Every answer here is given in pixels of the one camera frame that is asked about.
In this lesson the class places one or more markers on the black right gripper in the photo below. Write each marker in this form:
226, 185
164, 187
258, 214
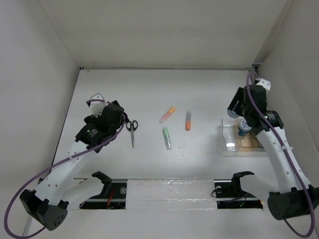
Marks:
239, 95

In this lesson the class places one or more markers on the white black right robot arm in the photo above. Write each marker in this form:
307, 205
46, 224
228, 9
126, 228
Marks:
295, 195

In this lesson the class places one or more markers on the blue white round jar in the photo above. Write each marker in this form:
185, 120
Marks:
233, 113
243, 128

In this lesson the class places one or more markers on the smoked grey plastic tray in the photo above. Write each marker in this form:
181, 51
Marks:
256, 143

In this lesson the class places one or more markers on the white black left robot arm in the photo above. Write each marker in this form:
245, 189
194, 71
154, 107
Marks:
51, 200

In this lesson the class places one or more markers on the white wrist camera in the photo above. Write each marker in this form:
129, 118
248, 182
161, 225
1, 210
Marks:
265, 84
96, 104

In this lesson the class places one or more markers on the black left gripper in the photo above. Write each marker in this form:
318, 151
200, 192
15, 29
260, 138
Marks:
123, 121

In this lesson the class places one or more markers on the aluminium side rail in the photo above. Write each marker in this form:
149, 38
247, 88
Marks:
255, 67

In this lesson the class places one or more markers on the pink highlighter yellow cap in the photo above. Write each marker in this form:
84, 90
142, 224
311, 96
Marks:
167, 115

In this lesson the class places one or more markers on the orange highlighter grey cap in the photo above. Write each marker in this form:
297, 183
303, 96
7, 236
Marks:
188, 121

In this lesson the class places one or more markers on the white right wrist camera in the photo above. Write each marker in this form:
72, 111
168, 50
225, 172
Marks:
265, 84

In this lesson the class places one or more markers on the green highlighter clear cap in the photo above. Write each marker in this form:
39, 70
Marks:
167, 138

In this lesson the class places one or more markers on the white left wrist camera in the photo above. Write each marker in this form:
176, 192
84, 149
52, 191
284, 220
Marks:
96, 104

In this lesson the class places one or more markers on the clear plastic tray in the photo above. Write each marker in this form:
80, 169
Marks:
230, 143

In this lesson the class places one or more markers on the wooden tray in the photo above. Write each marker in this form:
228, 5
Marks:
244, 142

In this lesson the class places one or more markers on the black handled scissors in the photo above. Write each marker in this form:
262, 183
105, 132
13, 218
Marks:
131, 127

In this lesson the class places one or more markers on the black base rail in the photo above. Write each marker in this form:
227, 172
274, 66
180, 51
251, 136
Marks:
116, 198

